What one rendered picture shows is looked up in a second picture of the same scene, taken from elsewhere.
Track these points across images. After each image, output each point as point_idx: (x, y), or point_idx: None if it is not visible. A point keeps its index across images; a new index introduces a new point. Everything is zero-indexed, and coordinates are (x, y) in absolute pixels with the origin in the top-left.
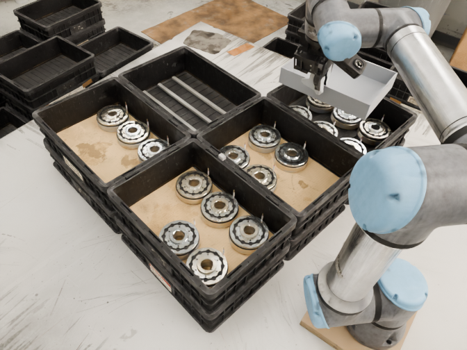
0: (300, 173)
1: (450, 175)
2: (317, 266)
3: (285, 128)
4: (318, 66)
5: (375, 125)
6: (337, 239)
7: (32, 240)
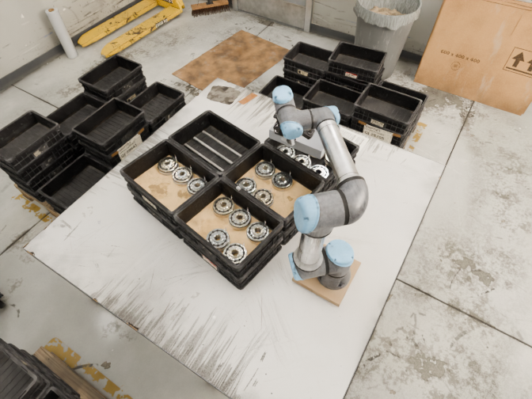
0: (288, 191)
1: (330, 207)
2: None
3: (277, 162)
4: None
5: None
6: None
7: (130, 248)
